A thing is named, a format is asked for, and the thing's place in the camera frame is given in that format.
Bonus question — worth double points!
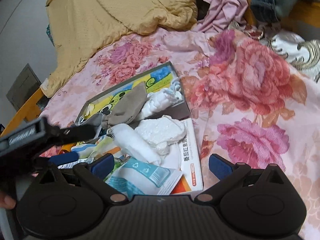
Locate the grey-brown door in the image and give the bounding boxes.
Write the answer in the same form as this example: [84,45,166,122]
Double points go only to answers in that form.
[6,64,42,112]

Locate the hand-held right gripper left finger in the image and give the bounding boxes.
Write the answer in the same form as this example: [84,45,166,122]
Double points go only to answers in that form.
[32,153,128,204]

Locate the blue jeans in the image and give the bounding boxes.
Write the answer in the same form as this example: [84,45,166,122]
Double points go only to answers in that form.
[250,0,320,23]

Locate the teal and white plastic packet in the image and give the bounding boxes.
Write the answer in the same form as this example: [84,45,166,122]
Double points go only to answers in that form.
[105,156,183,195]

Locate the teal patterned cloth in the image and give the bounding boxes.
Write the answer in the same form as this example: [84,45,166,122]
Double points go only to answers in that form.
[46,24,55,46]

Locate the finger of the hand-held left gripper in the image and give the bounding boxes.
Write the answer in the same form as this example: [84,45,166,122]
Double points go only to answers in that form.
[46,152,80,167]
[46,124,97,145]

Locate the striped pastel towel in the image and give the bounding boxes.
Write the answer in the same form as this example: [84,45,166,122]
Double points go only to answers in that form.
[75,134,120,160]

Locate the white and orange carton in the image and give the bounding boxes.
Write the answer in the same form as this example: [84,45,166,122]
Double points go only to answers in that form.
[160,119,204,195]

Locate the pink cloth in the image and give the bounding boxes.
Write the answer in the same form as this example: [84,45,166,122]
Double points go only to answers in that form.
[191,0,253,33]

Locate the shallow box with frog drawing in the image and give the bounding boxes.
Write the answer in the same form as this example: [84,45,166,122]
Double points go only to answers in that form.
[72,61,192,143]

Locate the person's left hand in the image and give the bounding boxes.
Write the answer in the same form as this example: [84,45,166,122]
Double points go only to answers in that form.
[0,191,17,209]

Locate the yellow quilt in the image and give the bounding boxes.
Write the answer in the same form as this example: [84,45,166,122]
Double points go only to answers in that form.
[45,0,198,98]

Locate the white fluffy sock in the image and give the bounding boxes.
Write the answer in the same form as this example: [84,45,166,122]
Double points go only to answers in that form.
[135,115,187,155]

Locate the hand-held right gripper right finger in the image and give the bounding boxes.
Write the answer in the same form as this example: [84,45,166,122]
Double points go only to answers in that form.
[194,154,288,204]

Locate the beige grey sock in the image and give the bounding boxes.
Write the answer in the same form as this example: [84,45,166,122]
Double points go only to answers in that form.
[101,82,148,128]

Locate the pink floral bed sheet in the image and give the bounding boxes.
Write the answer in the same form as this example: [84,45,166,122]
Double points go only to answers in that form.
[32,27,320,240]

